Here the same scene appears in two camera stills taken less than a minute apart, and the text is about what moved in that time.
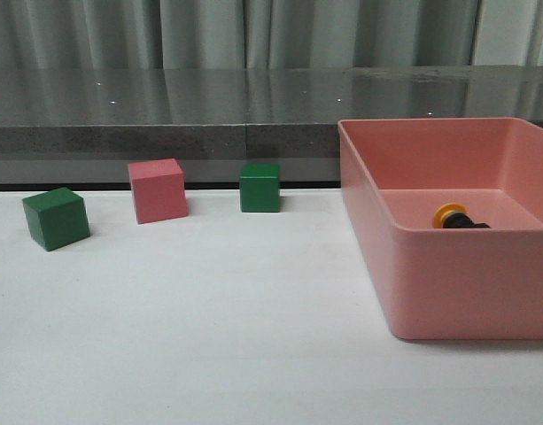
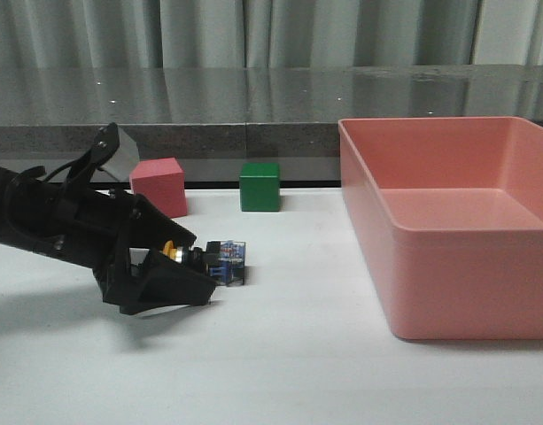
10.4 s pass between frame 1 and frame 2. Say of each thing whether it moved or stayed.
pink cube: stayed
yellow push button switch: moved
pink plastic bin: stayed
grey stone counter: stayed
